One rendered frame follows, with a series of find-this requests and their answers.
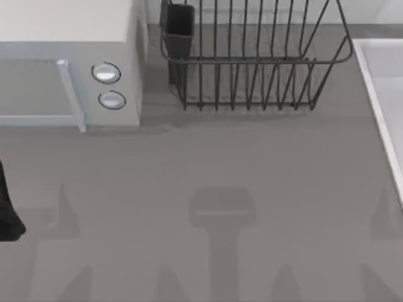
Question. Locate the small round microwave knob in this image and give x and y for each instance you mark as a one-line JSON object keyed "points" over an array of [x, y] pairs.
{"points": [[111, 100]]}

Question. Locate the large round microwave knob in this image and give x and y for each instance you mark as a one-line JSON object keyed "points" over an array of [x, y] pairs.
{"points": [[105, 73]]}

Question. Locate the black cutlery holder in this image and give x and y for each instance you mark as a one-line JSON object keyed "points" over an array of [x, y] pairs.
{"points": [[178, 28]]}

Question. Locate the pale microwave oven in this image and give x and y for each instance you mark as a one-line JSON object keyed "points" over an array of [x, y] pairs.
{"points": [[94, 25]]}

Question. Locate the microwave oven door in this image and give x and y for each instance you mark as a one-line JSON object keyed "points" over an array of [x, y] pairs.
{"points": [[31, 88]]}

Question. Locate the white sink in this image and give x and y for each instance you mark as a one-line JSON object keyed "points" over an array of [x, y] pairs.
{"points": [[382, 94]]}

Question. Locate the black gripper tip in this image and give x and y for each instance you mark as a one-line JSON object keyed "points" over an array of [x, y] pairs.
{"points": [[7, 217]]}

